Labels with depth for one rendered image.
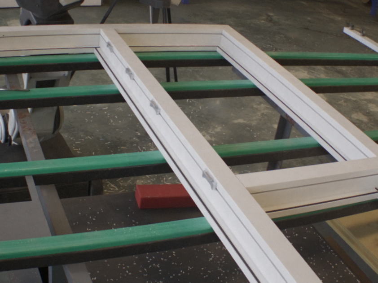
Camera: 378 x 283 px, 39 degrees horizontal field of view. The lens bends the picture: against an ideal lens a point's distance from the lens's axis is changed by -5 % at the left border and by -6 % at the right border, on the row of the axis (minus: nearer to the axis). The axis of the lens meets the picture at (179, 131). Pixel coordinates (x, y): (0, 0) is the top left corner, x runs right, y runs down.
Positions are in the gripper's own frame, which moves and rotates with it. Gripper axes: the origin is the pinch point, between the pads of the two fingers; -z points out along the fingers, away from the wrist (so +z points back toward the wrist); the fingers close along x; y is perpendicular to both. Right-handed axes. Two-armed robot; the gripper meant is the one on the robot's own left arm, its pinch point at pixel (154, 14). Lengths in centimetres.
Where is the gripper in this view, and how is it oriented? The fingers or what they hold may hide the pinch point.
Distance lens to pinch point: 172.4
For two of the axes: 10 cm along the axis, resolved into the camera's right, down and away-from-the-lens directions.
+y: 8.1, -2.0, 5.6
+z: 0.7, -9.0, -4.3
